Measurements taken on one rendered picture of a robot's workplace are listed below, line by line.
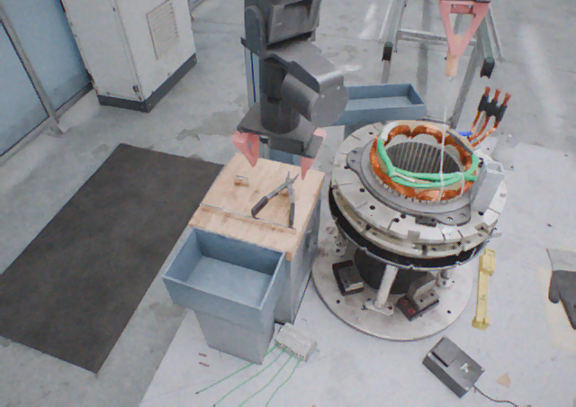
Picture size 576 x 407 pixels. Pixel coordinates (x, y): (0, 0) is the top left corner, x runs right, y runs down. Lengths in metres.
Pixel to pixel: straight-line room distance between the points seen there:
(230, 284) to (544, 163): 1.10
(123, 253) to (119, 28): 1.39
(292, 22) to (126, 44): 2.35
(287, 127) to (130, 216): 1.77
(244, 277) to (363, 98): 0.58
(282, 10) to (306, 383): 0.67
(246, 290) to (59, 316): 1.42
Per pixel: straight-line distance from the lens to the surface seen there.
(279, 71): 0.49
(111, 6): 2.70
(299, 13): 0.47
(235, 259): 0.71
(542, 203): 1.30
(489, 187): 0.68
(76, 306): 2.02
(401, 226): 0.65
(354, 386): 0.85
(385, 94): 1.07
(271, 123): 0.53
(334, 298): 0.90
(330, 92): 0.44
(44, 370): 1.95
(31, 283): 2.21
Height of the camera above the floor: 1.58
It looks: 45 degrees down
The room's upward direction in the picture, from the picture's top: straight up
